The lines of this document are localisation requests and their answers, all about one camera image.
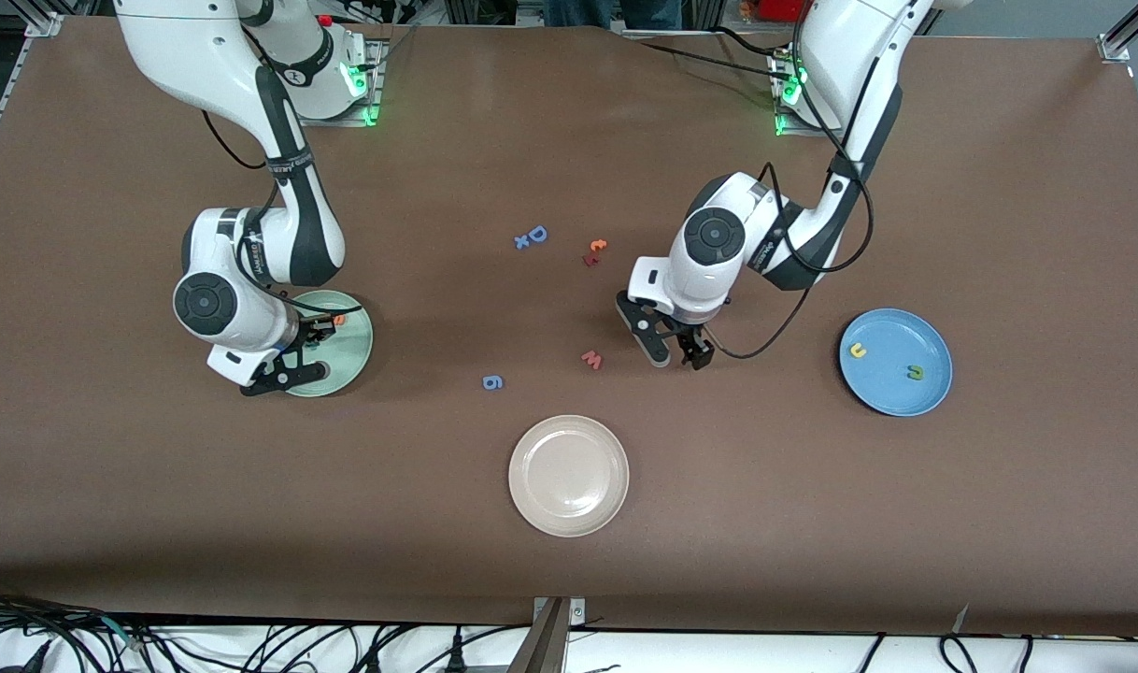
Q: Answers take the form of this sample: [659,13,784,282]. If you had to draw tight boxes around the pale green plate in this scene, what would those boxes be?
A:
[279,290,375,398]

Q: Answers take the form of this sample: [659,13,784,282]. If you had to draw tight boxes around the brown table cover sheet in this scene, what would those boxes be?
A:
[0,17,1138,637]

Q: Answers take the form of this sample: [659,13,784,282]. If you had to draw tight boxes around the beige plate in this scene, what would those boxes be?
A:
[508,414,631,538]

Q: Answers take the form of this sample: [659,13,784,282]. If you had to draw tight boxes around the blue plate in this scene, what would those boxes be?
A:
[839,308,954,418]

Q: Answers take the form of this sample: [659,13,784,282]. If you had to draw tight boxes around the person in blue jeans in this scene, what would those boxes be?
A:
[543,0,682,29]

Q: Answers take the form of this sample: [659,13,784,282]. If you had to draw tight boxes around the aluminium profile bar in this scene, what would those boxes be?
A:
[506,596,589,673]

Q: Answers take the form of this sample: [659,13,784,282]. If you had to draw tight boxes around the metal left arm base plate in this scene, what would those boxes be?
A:
[773,47,832,139]

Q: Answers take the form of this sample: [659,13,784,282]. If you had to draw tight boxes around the black base cable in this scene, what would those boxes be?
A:
[625,26,794,80]

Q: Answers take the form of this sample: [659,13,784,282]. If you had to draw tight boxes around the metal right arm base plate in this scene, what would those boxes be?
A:
[298,37,385,127]

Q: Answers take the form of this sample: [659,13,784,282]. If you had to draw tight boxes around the black cable loop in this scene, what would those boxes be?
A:
[938,634,981,673]

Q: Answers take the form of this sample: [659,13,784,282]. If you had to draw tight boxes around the aluminium corner frame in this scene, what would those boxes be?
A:
[0,0,65,179]
[1097,0,1138,64]

